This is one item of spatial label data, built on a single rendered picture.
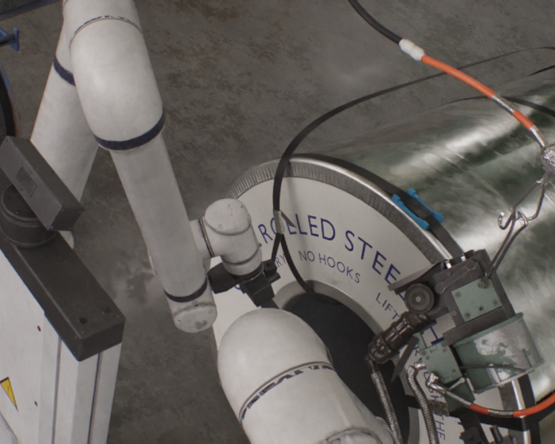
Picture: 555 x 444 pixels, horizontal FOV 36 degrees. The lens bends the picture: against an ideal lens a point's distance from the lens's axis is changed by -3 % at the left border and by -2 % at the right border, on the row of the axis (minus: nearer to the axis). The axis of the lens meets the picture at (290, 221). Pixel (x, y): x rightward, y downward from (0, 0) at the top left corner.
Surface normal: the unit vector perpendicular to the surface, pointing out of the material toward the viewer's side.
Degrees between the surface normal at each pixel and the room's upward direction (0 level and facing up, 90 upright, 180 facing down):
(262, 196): 90
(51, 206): 61
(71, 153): 90
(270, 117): 0
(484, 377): 81
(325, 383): 16
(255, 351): 35
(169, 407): 0
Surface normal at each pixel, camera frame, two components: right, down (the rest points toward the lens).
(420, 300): -0.39, 0.00
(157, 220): 0.15, 0.75
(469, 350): -0.72, 0.19
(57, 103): -0.46, 0.43
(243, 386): -0.69, -0.11
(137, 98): 0.62, 0.29
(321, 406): 0.15, -0.69
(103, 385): 0.63, 0.64
